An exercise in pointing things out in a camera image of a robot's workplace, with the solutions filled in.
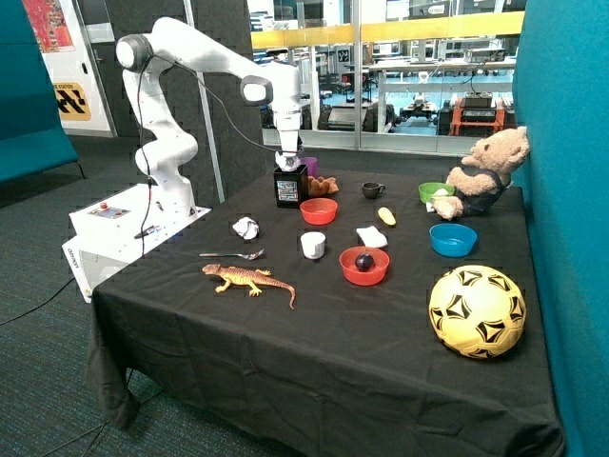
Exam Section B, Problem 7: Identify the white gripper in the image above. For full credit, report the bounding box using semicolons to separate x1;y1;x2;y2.
277;129;302;154

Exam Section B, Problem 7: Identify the paper ball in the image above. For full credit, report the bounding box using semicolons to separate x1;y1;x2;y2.
275;151;301;172
232;216;260;241

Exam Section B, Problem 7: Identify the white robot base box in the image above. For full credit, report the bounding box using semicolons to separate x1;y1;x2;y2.
63;184;209;303

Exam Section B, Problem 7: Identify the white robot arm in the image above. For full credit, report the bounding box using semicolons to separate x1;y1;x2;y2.
116;17;302;217

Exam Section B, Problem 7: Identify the purple plastic cup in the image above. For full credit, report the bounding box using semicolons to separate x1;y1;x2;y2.
301;156;318;177

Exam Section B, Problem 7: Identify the black square bin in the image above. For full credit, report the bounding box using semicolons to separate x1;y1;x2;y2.
273;165;308;209

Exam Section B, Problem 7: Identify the small brown plush toy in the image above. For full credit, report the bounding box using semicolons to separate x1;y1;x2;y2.
308;176;339;198

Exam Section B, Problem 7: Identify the red bowl near bin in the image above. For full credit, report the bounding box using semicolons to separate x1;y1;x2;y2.
300;197;338;226

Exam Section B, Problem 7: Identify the black coffee cup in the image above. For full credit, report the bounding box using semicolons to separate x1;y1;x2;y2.
362;182;385;200

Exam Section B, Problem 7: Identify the white mug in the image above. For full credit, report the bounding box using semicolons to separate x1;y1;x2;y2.
300;231;325;260

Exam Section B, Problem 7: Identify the yellow toy banana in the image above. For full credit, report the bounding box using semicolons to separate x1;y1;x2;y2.
378;207;397;227

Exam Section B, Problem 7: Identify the metal spoon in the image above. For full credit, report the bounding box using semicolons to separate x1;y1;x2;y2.
199;248;265;261

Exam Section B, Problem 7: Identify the white folded cloth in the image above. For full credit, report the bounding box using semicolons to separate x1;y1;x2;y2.
356;226;388;248

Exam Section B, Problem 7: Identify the dark purple plum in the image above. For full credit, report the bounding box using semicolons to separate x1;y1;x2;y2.
354;252;375;271

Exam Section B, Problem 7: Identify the green plastic bowl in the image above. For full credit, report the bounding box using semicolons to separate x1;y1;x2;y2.
418;182;455;204

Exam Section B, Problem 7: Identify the orange toy lizard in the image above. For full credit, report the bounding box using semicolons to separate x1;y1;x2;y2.
202;264;296;309

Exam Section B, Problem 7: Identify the red bowl with plum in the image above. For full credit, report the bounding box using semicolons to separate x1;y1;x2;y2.
339;246;390;286

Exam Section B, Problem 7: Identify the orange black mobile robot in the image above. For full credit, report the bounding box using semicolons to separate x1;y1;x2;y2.
449;92;505;137

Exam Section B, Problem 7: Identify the blue plastic bowl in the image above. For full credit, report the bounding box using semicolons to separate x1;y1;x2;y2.
429;223;478;258

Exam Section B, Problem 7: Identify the brown teddy bear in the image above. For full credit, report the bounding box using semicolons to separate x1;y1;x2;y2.
431;126;530;220

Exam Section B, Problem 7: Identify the black tablecloth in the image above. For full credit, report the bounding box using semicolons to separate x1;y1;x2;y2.
87;171;566;456

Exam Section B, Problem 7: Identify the teal sofa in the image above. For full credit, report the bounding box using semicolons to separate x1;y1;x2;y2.
0;0;79;183

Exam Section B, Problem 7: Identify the yellow black soccer ball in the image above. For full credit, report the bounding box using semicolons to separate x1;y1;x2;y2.
428;265;527;359

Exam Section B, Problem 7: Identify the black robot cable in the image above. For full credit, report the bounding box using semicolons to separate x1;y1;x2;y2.
134;54;286;258

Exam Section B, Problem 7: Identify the yellow black wall sign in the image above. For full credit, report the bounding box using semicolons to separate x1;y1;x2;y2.
53;82;91;122

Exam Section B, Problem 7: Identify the red wall poster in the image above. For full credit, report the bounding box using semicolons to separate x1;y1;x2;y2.
22;0;75;53

